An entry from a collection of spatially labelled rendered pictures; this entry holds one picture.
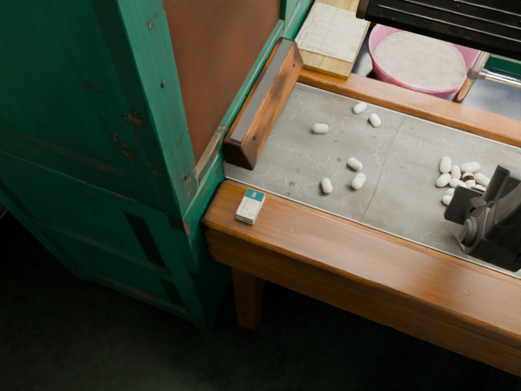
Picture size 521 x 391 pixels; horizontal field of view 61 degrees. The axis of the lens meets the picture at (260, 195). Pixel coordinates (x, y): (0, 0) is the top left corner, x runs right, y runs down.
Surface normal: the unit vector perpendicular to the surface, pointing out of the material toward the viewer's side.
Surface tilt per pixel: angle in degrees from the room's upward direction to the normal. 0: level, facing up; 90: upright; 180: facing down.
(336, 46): 0
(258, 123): 67
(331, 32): 0
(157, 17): 90
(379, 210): 0
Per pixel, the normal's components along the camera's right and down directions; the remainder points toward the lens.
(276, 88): 0.86, 0.10
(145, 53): 0.93, 0.33
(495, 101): 0.01, -0.50
